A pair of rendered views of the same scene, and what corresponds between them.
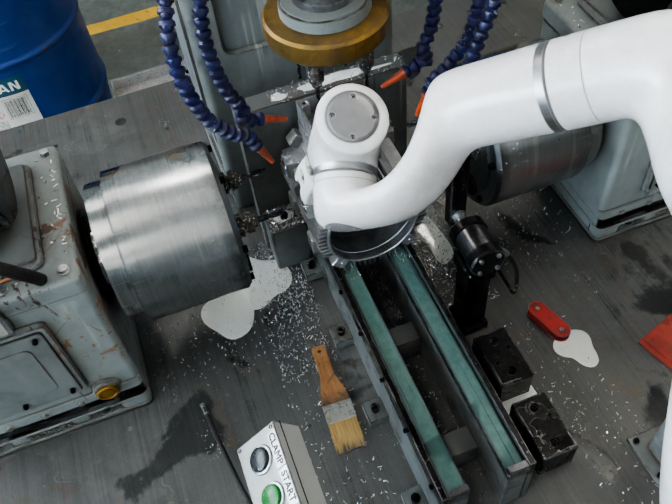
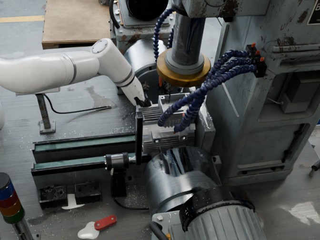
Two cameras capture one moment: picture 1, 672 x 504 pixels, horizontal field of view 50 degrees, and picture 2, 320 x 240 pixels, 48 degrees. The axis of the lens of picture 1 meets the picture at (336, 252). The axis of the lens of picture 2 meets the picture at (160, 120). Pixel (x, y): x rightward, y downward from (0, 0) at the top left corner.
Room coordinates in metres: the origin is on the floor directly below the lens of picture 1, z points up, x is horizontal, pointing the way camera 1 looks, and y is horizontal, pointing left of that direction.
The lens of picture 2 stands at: (0.82, -0.98, 2.08)
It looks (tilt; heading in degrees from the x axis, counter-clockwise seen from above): 47 degrees down; 90
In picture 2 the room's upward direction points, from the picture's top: 5 degrees clockwise
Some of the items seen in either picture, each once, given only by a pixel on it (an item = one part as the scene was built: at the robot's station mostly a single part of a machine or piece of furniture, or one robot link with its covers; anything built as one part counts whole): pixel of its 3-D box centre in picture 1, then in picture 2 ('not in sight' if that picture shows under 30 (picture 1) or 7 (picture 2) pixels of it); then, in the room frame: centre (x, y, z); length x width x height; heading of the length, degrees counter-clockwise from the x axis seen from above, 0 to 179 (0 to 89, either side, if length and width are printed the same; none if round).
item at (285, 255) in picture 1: (287, 234); not in sight; (0.89, 0.09, 0.86); 0.07 x 0.06 x 0.12; 105
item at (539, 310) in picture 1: (548, 321); (105, 222); (0.66, -0.36, 0.81); 0.09 x 0.03 x 0.02; 31
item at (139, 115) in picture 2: (459, 165); (138, 140); (0.76, -0.20, 1.12); 0.04 x 0.03 x 0.26; 15
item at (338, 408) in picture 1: (334, 396); not in sight; (0.57, 0.03, 0.80); 0.21 x 0.05 x 0.01; 11
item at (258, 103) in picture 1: (321, 145); (201, 130); (1.00, 0.00, 0.97); 0.30 x 0.11 x 0.34; 105
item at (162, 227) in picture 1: (142, 241); (149, 65); (0.76, 0.30, 1.04); 0.37 x 0.25 x 0.25; 105
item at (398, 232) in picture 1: (351, 186); (164, 127); (0.85, -0.04, 1.02); 0.20 x 0.19 x 0.19; 15
